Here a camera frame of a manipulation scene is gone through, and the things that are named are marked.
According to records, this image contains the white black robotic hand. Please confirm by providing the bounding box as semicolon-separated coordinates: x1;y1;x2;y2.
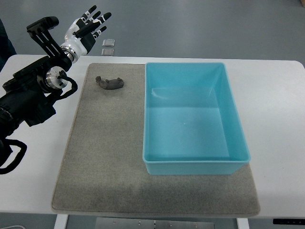
61;5;112;61

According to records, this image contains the brown toy hippo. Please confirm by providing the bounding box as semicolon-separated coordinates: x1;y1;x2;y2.
95;76;124;90

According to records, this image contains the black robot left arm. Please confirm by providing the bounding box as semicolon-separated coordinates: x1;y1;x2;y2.
0;16;78;175

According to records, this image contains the blue plastic box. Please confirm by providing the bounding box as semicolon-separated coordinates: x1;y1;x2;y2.
142;62;251;175

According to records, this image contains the lower metal floor plate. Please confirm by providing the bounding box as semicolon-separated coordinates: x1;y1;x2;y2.
102;48;114;56

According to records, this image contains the grey felt mat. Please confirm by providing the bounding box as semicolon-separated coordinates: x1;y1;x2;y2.
51;63;260;218

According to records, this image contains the black table control panel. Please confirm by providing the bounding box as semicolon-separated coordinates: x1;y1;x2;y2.
273;219;305;225

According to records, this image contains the metal table frame plate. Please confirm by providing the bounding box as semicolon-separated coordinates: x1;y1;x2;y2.
95;218;215;229

